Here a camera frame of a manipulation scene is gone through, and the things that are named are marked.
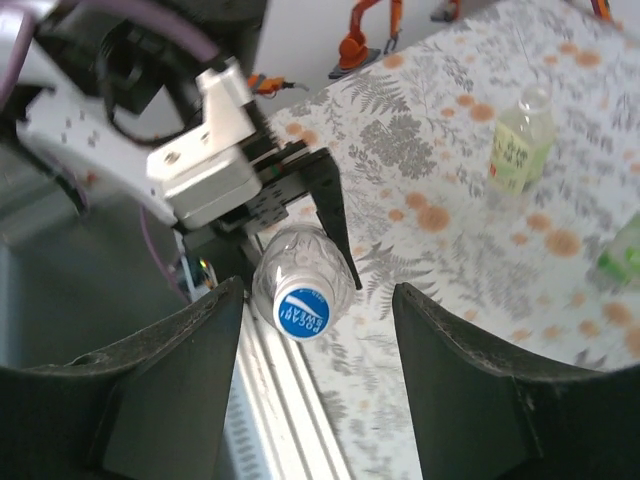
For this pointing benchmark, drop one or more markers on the small controller circuit board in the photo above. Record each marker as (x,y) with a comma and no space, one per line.
(197,276)

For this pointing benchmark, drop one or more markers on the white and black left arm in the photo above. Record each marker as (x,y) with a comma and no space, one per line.
(75,140)

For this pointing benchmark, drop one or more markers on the large clear plastic bottle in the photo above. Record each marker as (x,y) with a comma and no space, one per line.
(305,255)

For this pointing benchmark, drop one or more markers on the blue printed bottle cap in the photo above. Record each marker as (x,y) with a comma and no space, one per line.
(302,312)

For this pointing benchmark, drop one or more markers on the small green label bottle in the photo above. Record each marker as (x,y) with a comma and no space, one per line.
(622,260)

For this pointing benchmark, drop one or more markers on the yellow label tea bottle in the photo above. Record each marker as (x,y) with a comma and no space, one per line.
(515,155)

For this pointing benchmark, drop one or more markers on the floral patterned tablecloth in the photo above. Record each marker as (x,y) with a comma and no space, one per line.
(450,165)

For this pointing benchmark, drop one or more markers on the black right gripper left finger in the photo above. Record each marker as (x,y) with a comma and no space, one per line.
(125,410)

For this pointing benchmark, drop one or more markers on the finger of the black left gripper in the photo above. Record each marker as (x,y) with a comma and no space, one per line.
(247,255)
(330,200)

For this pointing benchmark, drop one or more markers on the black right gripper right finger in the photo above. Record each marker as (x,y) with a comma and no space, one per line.
(500,425)

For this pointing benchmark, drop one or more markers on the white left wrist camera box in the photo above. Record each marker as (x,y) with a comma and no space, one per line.
(205,170)

